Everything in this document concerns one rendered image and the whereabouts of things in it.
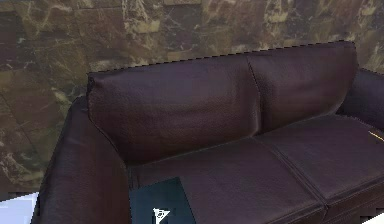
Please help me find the dark brown leather sofa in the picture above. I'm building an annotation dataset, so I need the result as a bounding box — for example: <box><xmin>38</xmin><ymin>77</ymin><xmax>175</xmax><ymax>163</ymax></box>
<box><xmin>30</xmin><ymin>40</ymin><xmax>384</xmax><ymax>224</ymax></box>

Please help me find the thin yellow pencil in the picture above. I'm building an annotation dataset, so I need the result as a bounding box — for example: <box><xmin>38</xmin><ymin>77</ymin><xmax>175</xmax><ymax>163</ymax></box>
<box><xmin>368</xmin><ymin>131</ymin><xmax>384</xmax><ymax>142</ymax></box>

